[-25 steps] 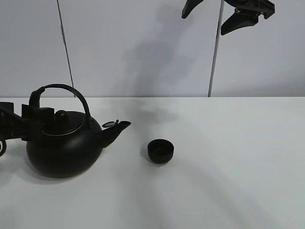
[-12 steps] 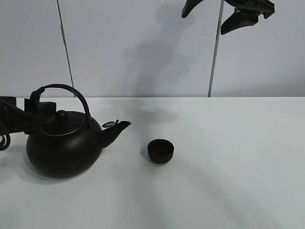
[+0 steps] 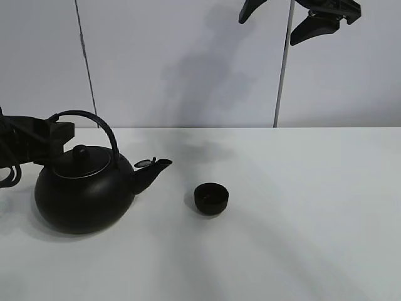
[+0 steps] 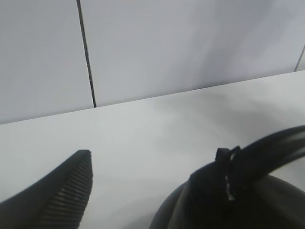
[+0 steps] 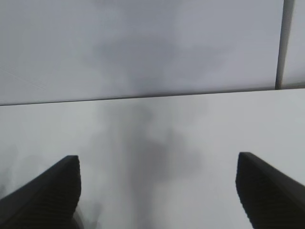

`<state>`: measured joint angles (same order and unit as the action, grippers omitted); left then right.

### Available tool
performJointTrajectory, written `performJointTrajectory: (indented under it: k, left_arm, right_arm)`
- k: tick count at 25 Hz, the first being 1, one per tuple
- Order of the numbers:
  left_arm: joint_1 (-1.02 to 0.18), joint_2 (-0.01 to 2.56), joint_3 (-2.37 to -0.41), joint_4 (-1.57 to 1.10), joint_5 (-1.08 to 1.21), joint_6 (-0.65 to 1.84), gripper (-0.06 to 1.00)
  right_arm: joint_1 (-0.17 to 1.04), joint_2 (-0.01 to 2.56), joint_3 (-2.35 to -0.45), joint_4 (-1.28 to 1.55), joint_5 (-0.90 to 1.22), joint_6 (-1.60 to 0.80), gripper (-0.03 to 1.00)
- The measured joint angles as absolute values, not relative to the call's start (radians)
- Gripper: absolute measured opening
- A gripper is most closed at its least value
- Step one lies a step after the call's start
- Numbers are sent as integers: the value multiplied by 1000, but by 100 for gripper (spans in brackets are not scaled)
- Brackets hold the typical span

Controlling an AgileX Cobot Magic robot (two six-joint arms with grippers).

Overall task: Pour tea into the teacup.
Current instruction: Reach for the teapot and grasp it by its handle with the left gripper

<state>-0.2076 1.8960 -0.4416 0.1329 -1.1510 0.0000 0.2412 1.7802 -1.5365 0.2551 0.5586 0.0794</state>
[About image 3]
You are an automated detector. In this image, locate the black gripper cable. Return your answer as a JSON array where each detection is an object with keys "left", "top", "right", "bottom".
[{"left": 0, "top": 162, "right": 22, "bottom": 189}]

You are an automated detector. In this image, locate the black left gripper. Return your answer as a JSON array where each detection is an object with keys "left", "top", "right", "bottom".
[{"left": 1, "top": 110, "right": 75, "bottom": 166}]

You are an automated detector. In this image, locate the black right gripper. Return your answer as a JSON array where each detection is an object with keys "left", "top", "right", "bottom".
[{"left": 238, "top": 0, "right": 362, "bottom": 46}]

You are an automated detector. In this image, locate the black round teapot kettle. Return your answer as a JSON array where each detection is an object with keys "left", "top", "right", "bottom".
[{"left": 34, "top": 110, "right": 172, "bottom": 235}]

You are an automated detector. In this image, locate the small black teacup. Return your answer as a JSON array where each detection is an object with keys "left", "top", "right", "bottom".
[{"left": 194, "top": 182, "right": 229, "bottom": 216}]

